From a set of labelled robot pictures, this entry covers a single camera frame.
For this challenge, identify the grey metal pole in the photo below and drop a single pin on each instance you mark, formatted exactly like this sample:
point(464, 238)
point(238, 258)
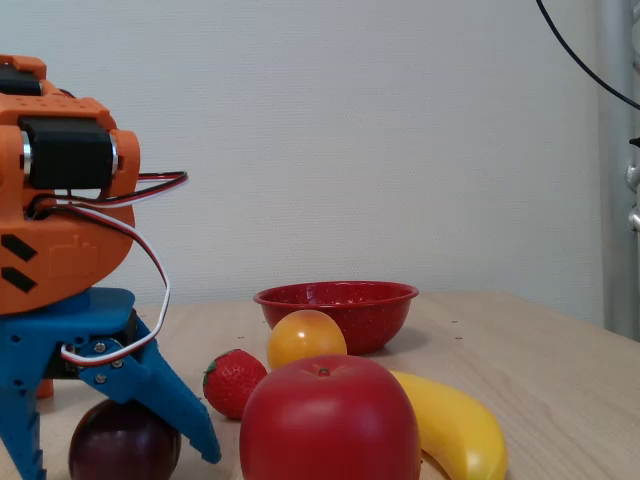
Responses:
point(612, 200)

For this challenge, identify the silver clamp knob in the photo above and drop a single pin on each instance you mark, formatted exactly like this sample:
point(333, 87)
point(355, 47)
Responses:
point(635, 217)
point(634, 177)

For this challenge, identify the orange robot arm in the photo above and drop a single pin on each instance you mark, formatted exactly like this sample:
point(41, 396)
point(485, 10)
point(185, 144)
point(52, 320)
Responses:
point(70, 250)

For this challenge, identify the small black clip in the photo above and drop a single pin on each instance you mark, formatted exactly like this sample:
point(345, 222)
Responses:
point(635, 141)

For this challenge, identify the red apple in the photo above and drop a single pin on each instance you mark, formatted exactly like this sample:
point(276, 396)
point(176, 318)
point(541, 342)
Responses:
point(330, 425)

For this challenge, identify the red speckled enamel bowl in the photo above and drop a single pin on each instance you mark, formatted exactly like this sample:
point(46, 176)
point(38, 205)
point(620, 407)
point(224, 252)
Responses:
point(370, 320)

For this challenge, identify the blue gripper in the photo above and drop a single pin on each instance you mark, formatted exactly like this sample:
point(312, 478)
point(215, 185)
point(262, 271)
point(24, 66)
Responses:
point(60, 320)

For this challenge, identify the yellow orange peach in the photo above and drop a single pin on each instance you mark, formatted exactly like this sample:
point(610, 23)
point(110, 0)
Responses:
point(305, 337)

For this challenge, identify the yellow banana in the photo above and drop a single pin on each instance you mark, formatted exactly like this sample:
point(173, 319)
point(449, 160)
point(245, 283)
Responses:
point(460, 430)

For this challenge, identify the dark purple plum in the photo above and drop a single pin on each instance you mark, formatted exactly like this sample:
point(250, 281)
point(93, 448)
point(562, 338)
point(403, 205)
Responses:
point(120, 445)

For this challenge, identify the red strawberry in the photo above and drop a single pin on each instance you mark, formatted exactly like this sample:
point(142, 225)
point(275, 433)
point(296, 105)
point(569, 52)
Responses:
point(232, 385)

